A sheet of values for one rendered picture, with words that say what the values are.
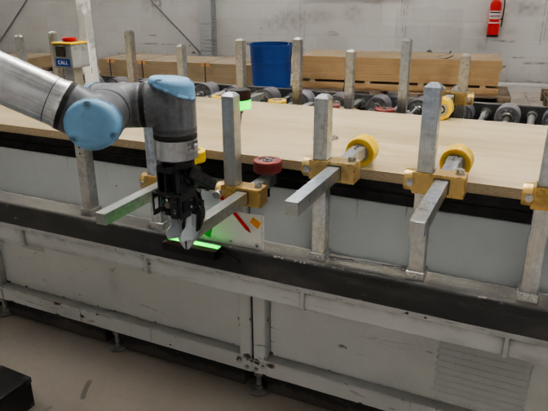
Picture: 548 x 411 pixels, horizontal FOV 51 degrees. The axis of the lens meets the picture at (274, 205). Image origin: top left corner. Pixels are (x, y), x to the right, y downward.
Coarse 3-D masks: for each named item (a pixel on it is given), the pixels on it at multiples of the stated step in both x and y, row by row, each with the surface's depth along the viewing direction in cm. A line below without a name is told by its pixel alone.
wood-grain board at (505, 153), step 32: (0, 128) 208; (32, 128) 201; (128, 128) 200; (256, 128) 198; (288, 128) 198; (352, 128) 198; (384, 128) 197; (416, 128) 197; (448, 128) 197; (480, 128) 196; (512, 128) 196; (544, 128) 196; (288, 160) 162; (384, 160) 161; (416, 160) 161; (480, 160) 161; (512, 160) 161; (480, 192) 143; (512, 192) 139
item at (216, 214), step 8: (264, 176) 160; (272, 176) 162; (264, 184) 158; (272, 184) 162; (240, 192) 148; (224, 200) 143; (232, 200) 143; (240, 200) 145; (216, 208) 138; (224, 208) 139; (232, 208) 142; (240, 208) 146; (208, 216) 133; (216, 216) 135; (224, 216) 139; (208, 224) 132; (216, 224) 136; (200, 232) 130
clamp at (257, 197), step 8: (216, 184) 153; (224, 184) 152; (240, 184) 152; (248, 184) 151; (224, 192) 152; (232, 192) 151; (248, 192) 149; (256, 192) 148; (264, 192) 150; (248, 200) 149; (256, 200) 148; (264, 200) 151
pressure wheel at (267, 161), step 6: (264, 156) 164; (270, 156) 164; (258, 162) 158; (264, 162) 158; (270, 162) 158; (276, 162) 158; (258, 168) 158; (264, 168) 158; (270, 168) 158; (276, 168) 158; (264, 174) 158; (270, 174) 158
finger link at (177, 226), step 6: (174, 222) 125; (180, 222) 126; (168, 228) 123; (174, 228) 125; (180, 228) 126; (168, 234) 123; (174, 234) 125; (180, 234) 127; (180, 240) 128; (186, 246) 128
